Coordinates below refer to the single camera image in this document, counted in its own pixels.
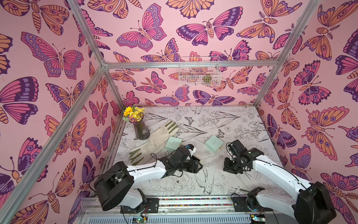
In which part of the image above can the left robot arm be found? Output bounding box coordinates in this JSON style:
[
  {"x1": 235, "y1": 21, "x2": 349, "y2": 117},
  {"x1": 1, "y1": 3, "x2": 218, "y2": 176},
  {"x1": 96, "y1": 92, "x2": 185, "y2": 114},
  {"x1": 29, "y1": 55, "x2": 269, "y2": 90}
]
[{"x1": 94, "y1": 144, "x2": 203, "y2": 213}]

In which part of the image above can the yellow flower bouquet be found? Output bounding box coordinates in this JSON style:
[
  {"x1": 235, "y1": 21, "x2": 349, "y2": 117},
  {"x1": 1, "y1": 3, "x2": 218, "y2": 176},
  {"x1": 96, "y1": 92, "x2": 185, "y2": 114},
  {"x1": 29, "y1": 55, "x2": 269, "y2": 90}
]
[{"x1": 123, "y1": 105, "x2": 145, "y2": 123}]

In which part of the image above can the white wire basket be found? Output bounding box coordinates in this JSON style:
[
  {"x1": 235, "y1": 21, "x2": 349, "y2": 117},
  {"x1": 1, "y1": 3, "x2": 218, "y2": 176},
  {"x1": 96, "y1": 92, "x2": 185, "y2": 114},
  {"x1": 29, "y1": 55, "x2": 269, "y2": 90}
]
[{"x1": 178, "y1": 61, "x2": 222, "y2": 88}]

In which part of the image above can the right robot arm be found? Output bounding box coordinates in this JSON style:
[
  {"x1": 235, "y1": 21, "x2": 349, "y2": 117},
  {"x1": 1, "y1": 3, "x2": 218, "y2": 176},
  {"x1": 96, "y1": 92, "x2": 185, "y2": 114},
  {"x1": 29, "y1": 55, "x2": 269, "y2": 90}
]
[{"x1": 223, "y1": 140, "x2": 337, "y2": 224}]

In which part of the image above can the beige garden glove near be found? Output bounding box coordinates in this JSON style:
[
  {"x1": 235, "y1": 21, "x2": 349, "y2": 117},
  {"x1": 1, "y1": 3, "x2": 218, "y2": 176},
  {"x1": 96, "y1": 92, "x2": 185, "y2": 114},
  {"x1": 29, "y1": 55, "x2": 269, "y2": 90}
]
[{"x1": 129, "y1": 141, "x2": 164, "y2": 166}]

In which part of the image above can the beige garden glove far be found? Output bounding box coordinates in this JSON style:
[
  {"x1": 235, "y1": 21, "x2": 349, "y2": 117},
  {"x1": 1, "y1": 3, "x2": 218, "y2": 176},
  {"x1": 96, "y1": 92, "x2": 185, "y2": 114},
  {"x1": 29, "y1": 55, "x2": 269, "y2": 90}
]
[{"x1": 148, "y1": 120, "x2": 179, "y2": 147}]

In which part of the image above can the beige garden glove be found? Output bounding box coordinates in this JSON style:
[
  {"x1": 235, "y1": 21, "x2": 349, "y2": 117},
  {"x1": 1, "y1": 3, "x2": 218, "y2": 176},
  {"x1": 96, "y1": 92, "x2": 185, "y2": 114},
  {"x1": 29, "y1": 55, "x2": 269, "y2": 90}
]
[
  {"x1": 148, "y1": 120, "x2": 179, "y2": 147},
  {"x1": 129, "y1": 141, "x2": 164, "y2": 166}
]

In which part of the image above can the glass vase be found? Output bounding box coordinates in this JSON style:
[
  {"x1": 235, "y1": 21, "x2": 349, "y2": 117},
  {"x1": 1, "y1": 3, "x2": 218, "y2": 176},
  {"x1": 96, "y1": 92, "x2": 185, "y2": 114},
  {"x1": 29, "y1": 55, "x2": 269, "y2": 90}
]
[{"x1": 133, "y1": 120, "x2": 150, "y2": 141}]

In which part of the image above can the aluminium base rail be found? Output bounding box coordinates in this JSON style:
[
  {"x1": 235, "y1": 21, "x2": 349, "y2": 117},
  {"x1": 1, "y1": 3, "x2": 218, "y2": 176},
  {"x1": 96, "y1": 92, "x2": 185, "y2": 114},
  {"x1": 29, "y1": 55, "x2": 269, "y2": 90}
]
[{"x1": 81, "y1": 194, "x2": 311, "y2": 216}]

